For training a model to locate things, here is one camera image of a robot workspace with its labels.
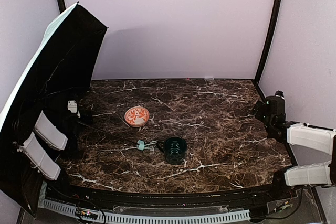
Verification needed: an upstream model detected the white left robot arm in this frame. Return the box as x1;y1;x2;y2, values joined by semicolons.
13;100;93;181

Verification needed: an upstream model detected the black right corner post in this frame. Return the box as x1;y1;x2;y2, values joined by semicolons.
254;0;281;86

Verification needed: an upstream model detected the grey slotted cable duct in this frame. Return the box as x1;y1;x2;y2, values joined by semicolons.
38;199;251;223

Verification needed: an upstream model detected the dark green mug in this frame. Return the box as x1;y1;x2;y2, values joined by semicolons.
156;136;187;165

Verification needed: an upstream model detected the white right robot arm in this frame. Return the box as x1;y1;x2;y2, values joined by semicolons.
252;91;335;199

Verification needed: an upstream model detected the black and mint umbrella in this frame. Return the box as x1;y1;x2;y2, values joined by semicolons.
1;3;107;216

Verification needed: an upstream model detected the orange patterned ceramic bowl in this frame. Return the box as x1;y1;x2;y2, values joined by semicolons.
124;106;150;127

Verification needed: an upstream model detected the black front table rail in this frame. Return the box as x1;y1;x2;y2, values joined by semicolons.
46;184;298;210

